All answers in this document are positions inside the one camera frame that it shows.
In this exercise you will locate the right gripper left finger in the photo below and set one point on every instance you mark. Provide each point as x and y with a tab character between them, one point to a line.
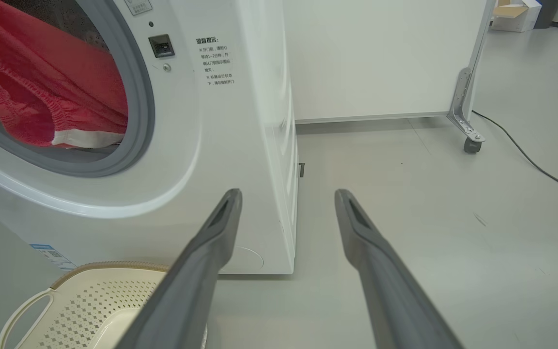
187	291

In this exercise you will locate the white washing machine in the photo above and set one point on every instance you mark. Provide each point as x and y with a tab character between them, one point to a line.
221	145

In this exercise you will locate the blue energy label sticker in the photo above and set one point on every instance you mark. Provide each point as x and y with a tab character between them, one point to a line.
54	256

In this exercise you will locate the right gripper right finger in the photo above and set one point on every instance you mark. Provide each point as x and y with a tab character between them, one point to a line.
395	300

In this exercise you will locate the red and white shorts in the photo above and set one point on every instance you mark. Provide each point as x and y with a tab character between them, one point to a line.
41	92

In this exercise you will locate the cardboard box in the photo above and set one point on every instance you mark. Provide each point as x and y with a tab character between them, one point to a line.
514	17

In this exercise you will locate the beige perforated laundry basket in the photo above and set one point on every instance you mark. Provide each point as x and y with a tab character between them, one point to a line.
85	310

